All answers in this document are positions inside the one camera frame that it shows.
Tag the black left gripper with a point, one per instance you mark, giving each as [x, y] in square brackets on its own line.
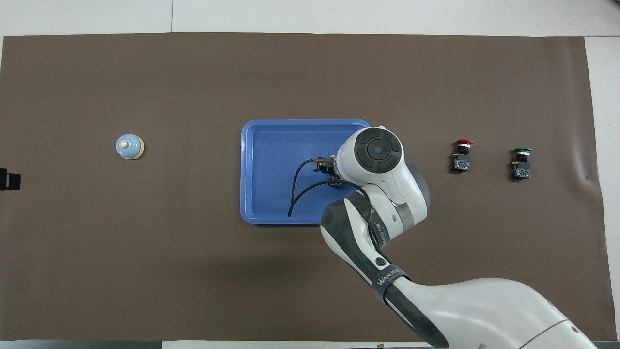
[3, 179]

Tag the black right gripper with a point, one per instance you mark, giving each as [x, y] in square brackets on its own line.
[323, 166]

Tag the brown table mat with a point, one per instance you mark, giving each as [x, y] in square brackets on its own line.
[145, 271]

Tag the blue plastic tray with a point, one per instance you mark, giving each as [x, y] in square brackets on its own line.
[271, 165]

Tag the light blue call bell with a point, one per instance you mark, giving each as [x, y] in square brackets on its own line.
[129, 147]

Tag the green push button switch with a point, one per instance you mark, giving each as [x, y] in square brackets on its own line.
[521, 167]

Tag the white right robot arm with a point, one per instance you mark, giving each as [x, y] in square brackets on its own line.
[387, 194]

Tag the red push button switch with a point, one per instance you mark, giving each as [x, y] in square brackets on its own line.
[462, 159]

